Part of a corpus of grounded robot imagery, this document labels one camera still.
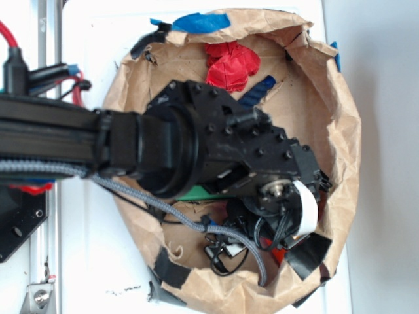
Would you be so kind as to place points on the aluminium extrusion rail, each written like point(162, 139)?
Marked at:
point(44, 244)

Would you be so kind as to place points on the green wooden block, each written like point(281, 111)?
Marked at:
point(199, 193)

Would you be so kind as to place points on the orange toy carrot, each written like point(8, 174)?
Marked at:
point(290, 242)

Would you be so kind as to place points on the brown paper-lined bin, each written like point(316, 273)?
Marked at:
point(312, 102)

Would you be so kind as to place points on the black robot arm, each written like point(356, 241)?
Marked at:
point(191, 134)

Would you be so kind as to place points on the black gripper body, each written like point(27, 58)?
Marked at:
point(278, 180)

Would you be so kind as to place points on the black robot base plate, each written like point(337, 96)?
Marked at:
point(21, 214)

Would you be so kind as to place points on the metal corner bracket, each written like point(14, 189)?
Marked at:
point(39, 299)

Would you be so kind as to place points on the red crumpled paper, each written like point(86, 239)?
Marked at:
point(230, 65)

